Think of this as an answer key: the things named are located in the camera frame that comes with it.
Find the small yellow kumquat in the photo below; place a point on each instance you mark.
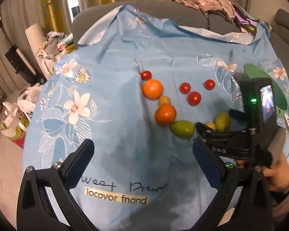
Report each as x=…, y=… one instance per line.
x=210, y=125
x=164, y=100

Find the cardboard box with packets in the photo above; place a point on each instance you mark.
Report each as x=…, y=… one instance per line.
x=13, y=128

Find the pink-brown clothing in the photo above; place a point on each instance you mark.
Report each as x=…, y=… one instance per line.
x=214, y=2

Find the yellow-green oval fruit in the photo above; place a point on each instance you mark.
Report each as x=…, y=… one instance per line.
x=222, y=121

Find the black flat panel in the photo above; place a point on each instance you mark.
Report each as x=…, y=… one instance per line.
x=18, y=61

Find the white plastic bag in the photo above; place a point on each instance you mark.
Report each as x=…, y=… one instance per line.
x=29, y=102

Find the orange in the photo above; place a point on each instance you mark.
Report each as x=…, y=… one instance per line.
x=165, y=114
x=153, y=89

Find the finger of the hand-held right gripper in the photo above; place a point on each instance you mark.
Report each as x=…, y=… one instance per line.
x=221, y=137
x=238, y=115

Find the green oval fruit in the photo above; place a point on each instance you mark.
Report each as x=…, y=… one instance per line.
x=183, y=129

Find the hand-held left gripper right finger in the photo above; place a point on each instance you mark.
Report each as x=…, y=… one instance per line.
x=207, y=166

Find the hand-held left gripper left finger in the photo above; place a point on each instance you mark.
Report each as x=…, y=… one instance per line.
x=83, y=157

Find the person's right hand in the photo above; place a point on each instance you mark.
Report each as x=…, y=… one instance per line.
x=279, y=175

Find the heap of mixed clothes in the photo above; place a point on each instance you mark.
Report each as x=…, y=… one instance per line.
x=53, y=44

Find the red cherry tomato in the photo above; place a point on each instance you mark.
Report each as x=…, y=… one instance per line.
x=194, y=98
x=185, y=87
x=146, y=75
x=209, y=84

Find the person's right forearm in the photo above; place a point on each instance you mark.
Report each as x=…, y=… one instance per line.
x=286, y=202

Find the white board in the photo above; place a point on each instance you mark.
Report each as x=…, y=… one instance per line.
x=35, y=37

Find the blue floral cloth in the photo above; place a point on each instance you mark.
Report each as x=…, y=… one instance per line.
x=110, y=101

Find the purple clothing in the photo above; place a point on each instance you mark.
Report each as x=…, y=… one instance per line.
x=245, y=21

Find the grey sofa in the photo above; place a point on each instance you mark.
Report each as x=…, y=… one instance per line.
x=183, y=14

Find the green bowl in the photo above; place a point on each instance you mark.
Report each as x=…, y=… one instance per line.
x=254, y=71

